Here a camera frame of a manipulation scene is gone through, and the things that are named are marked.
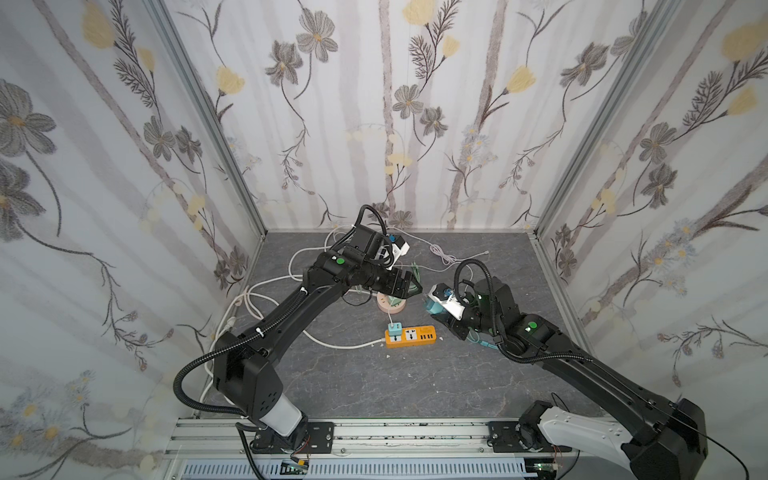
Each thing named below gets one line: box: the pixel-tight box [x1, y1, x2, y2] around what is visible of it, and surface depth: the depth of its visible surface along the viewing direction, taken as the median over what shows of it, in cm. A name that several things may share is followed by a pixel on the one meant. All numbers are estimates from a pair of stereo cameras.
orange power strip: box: [385, 325, 437, 348], surface depth 91 cm
